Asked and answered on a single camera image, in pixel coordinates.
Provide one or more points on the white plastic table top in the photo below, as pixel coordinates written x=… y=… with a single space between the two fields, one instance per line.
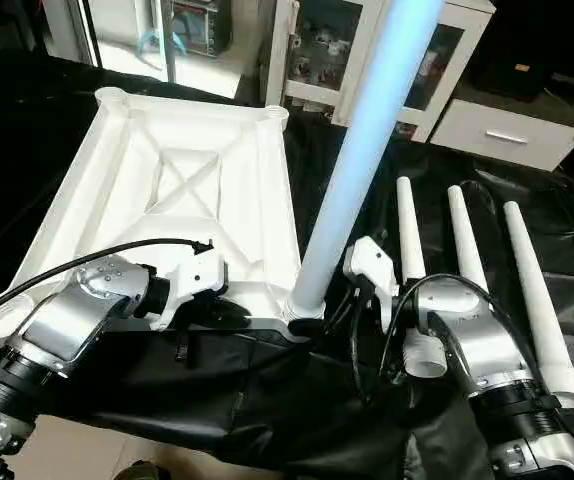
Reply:
x=197 y=120

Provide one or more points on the colourful background box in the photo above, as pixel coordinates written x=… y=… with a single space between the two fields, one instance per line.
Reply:
x=202 y=25

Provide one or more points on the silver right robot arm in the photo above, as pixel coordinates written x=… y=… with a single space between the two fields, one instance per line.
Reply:
x=477 y=345

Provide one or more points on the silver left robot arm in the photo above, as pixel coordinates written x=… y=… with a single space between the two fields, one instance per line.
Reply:
x=67 y=320

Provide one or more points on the white drawer unit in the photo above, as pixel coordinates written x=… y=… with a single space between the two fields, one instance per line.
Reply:
x=507 y=135

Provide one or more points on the white glass door cabinet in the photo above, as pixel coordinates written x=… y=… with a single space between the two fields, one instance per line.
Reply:
x=312 y=50

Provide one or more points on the black equipment box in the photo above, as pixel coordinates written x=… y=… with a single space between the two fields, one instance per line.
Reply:
x=517 y=50

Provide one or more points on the black work surface mat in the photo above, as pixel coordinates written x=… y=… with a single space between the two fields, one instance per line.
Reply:
x=267 y=400

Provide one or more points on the white plastic table leg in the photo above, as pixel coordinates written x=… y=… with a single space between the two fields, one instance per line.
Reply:
x=532 y=290
x=408 y=230
x=467 y=240
x=367 y=130

